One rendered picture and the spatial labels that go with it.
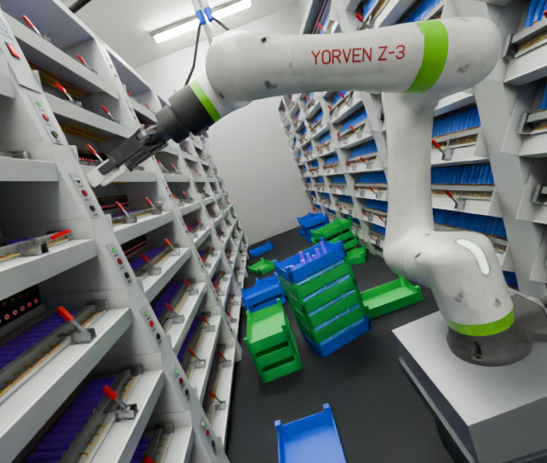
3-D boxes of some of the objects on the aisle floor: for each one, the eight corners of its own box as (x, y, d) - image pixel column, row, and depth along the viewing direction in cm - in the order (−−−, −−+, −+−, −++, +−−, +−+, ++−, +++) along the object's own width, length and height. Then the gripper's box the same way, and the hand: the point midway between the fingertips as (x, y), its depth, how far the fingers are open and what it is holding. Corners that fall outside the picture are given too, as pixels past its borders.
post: (233, 469, 97) (-61, -111, 65) (231, 499, 88) (-112, -159, 56) (179, 490, 97) (-141, -79, 65) (171, 523, 88) (-206, -122, 56)
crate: (282, 438, 101) (274, 421, 100) (336, 420, 100) (328, 401, 99) (289, 546, 72) (278, 523, 70) (364, 521, 71) (355, 497, 69)
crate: (349, 314, 160) (345, 301, 158) (372, 328, 141) (367, 314, 139) (303, 340, 152) (299, 327, 151) (322, 359, 133) (315, 344, 132)
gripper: (181, 128, 54) (84, 197, 56) (199, 139, 70) (122, 194, 71) (156, 92, 53) (57, 165, 54) (179, 112, 69) (102, 168, 70)
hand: (106, 173), depth 63 cm, fingers open, 3 cm apart
